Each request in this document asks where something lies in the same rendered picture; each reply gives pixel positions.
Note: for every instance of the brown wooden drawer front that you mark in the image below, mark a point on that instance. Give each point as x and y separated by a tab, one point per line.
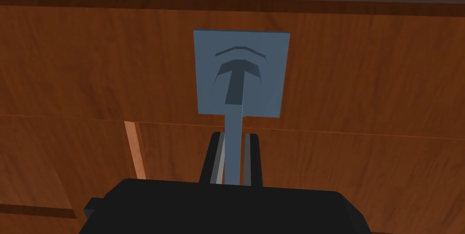
91	63

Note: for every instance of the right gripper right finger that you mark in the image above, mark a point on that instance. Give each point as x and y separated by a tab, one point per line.
252	161

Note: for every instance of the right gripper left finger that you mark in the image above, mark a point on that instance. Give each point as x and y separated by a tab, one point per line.
212	161

